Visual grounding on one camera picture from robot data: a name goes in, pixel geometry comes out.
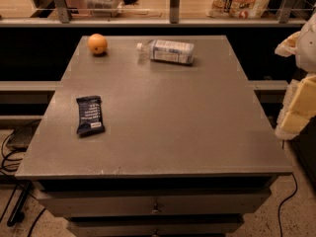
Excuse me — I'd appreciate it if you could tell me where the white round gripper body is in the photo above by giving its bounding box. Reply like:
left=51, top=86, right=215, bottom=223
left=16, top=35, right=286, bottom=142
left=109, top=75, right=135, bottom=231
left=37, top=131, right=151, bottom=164
left=295, top=14, right=316, bottom=73

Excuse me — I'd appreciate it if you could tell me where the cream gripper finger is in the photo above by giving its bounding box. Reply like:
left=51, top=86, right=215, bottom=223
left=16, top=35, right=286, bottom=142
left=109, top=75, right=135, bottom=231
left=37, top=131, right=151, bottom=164
left=275, top=32, right=300, bottom=57
left=275, top=74, right=316, bottom=140

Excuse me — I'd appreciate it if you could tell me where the clear blue-label plastic bottle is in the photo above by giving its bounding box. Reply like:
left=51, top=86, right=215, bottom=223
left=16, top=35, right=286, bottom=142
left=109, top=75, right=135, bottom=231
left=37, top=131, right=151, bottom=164
left=136, top=39, right=195, bottom=65

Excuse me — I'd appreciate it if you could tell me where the printed snack bag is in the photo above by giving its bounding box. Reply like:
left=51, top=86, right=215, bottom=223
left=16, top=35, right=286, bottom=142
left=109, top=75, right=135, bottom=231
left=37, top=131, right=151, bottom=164
left=206, top=0, right=270, bottom=19

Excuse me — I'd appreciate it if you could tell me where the grey metal drawer cabinet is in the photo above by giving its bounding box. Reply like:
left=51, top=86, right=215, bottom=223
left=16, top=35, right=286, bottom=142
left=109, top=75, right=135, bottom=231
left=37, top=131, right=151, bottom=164
left=17, top=36, right=292, bottom=237

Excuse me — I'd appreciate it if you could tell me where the clear plastic container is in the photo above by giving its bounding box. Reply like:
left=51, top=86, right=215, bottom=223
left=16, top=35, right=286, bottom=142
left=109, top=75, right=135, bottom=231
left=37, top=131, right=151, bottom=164
left=85, top=0, right=122, bottom=18

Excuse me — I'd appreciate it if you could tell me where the orange fruit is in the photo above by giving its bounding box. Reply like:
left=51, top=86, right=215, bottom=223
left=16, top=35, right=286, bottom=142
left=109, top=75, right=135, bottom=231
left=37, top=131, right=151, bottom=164
left=88, top=34, right=108, bottom=54

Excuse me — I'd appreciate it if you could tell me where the dark blue snack bar wrapper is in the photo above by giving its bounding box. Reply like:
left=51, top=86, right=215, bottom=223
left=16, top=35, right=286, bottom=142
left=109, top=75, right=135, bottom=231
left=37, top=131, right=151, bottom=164
left=76, top=96, right=106, bottom=136

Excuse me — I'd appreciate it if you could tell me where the dark power adapter box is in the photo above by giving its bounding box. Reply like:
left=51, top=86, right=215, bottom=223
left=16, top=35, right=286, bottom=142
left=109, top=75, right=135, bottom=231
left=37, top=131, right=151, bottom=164
left=6, top=125, right=37, bottom=151

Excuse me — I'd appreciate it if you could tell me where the black floor cable right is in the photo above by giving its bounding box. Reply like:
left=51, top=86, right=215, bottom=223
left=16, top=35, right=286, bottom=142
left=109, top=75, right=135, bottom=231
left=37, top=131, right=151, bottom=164
left=276, top=173, right=299, bottom=237

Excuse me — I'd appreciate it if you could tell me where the grey metal shelf rail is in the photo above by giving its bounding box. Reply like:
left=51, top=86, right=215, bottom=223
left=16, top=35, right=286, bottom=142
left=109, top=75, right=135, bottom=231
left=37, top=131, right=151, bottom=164
left=0, top=18, right=305, bottom=28

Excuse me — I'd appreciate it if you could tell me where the black floor cables left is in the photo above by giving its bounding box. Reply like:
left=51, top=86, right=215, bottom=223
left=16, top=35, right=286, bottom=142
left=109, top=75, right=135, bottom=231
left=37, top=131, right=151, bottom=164
left=0, top=118, right=47, bottom=237

